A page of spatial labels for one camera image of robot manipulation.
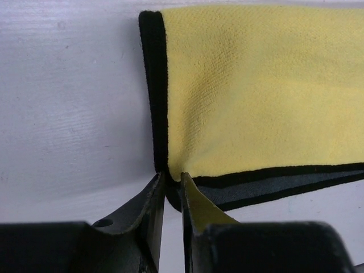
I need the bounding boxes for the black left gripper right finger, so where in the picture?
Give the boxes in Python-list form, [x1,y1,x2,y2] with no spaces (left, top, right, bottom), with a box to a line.
[181,173,355,272]

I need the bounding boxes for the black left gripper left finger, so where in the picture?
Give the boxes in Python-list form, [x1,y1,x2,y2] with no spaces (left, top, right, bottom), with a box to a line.
[1,173,165,272]

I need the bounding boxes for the yellow microfiber towel black trim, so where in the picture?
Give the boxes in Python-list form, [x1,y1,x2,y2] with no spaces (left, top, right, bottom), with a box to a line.
[139,5,363,211]

